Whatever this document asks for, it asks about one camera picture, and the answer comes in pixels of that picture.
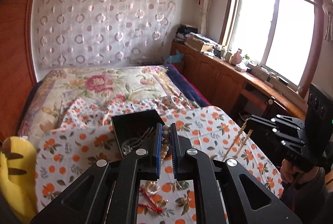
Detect grey stone bead bracelet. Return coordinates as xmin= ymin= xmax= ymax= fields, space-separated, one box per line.
xmin=160 ymin=124 xmax=172 ymax=162

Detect silver bangle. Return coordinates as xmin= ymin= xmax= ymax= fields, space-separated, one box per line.
xmin=120 ymin=128 xmax=154 ymax=155

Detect black jewelry box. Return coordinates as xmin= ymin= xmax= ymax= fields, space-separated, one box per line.
xmin=111 ymin=110 xmax=165 ymax=156

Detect person's right hand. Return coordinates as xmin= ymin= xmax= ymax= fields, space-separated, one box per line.
xmin=280 ymin=159 xmax=320 ymax=184

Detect dark blue blanket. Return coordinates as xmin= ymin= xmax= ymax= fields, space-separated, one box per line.
xmin=163 ymin=64 xmax=211 ymax=107

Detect orange print bedsheet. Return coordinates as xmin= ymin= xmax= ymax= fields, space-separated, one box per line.
xmin=35 ymin=96 xmax=283 ymax=223

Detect wooden side cabinet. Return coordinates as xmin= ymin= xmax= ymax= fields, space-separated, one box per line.
xmin=170 ymin=42 xmax=306 ymax=120

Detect teal cloth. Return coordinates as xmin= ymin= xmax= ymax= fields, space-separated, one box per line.
xmin=163 ymin=51 xmax=184 ymax=64

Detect pink ceramic figurine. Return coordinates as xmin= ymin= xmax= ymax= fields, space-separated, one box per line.
xmin=230 ymin=49 xmax=242 ymax=66

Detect stack of books and papers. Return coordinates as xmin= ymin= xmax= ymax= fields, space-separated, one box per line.
xmin=174 ymin=24 xmax=218 ymax=53

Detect floral quilt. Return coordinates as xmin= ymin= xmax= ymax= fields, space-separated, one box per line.
xmin=17 ymin=64 xmax=183 ymax=141

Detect window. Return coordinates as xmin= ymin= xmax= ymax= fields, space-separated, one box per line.
xmin=220 ymin=0 xmax=324 ymax=98

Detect yellow plush toy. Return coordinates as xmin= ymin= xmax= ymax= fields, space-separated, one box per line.
xmin=1 ymin=136 xmax=37 ymax=223

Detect circle pattern lace curtain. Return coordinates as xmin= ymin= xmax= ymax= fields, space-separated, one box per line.
xmin=32 ymin=0 xmax=175 ymax=68

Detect wooden wardrobe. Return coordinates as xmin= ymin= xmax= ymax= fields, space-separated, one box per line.
xmin=1 ymin=0 xmax=37 ymax=141

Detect red cord bracelet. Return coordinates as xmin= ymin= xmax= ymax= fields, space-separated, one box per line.
xmin=137 ymin=186 xmax=164 ymax=214

